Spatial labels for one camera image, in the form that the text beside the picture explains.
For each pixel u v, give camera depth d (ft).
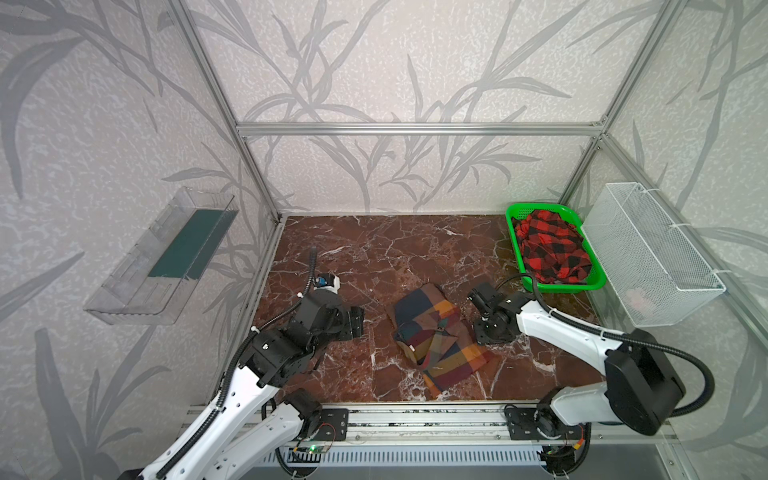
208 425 1.32
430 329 2.78
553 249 3.33
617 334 1.52
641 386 1.37
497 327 2.04
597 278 3.02
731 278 1.93
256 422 1.89
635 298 2.43
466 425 2.47
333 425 2.38
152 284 2.08
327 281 2.03
